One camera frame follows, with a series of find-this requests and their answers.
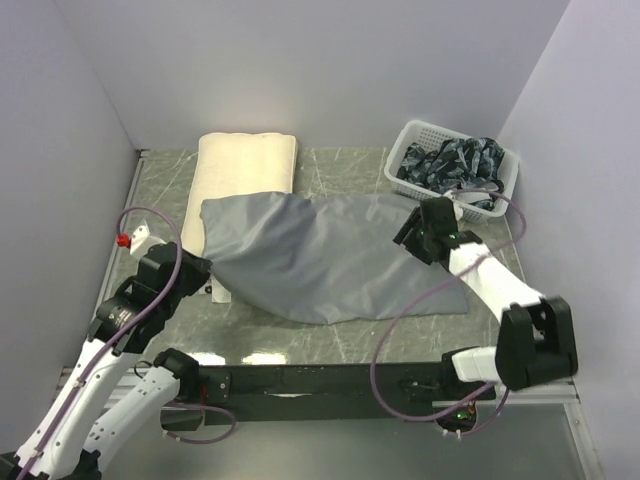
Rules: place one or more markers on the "black base bar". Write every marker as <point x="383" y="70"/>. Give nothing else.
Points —
<point x="327" y="392"/>

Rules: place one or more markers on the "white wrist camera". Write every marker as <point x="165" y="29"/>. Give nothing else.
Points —
<point x="140" y="241"/>
<point x="461" y="201"/>

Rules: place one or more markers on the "dark patterned cloth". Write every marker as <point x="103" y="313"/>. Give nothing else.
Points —
<point x="457" y="164"/>

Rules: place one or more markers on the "grey pillowcase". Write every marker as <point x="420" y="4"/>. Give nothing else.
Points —
<point x="322" y="261"/>

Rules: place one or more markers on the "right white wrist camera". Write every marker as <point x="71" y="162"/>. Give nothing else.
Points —
<point x="461" y="201"/>

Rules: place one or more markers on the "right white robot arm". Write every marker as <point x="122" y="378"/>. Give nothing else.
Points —
<point x="536" y="343"/>

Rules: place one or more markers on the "white plastic basket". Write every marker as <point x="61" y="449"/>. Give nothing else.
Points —
<point x="484" y="206"/>

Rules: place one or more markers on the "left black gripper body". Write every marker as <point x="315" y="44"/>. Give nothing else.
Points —
<point x="195" y="275"/>

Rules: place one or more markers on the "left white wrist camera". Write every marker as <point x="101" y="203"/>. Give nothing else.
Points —
<point x="140" y="241"/>

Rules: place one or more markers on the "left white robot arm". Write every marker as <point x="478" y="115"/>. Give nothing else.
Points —
<point x="79" y="434"/>

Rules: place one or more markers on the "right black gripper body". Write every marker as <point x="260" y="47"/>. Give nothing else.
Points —
<point x="416" y="241"/>

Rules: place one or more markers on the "cream white pillow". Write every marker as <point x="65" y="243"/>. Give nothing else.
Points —
<point x="230" y="164"/>

